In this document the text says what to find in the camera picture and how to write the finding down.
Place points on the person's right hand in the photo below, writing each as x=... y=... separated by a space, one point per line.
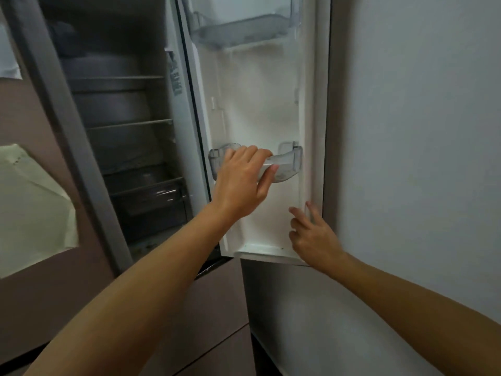
x=317 y=246

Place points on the yellowish paper sheet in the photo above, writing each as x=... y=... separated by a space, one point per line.
x=31 y=215

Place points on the person's left hand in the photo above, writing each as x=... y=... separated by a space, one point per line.
x=238 y=184

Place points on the person's left forearm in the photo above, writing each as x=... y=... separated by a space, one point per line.
x=129 y=301

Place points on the clear crisper drawer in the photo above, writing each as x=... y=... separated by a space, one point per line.
x=156 y=215

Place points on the person's right forearm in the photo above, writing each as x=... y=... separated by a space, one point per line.
x=411 y=309

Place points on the crumpled white paper sheet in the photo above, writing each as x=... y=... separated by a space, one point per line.
x=8 y=58

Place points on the pink refrigerator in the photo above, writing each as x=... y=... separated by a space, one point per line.
x=47 y=301

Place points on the grey label sticker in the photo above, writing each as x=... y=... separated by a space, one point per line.
x=175 y=74

